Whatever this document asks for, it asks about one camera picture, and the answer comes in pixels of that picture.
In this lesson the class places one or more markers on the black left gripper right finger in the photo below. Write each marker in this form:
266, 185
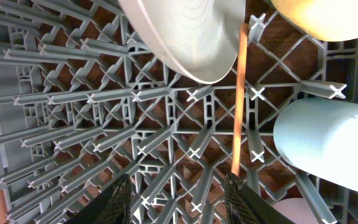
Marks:
244, 206

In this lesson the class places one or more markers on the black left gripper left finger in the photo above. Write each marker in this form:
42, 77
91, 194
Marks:
111, 206

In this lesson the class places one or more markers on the pink cup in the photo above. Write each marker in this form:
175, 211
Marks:
297, 210

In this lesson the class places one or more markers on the light blue cup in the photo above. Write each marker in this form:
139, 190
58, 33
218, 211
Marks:
320, 136

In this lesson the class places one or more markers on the grey round plate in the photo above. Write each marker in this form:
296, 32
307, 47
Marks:
196, 38

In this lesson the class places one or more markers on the wooden chopstick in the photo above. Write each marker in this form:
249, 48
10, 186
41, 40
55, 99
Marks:
239, 102

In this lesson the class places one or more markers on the yellow bowl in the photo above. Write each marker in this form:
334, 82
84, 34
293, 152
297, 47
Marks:
327, 20

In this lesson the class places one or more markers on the grey dishwasher rack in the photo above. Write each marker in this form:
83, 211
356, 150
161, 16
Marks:
83, 100

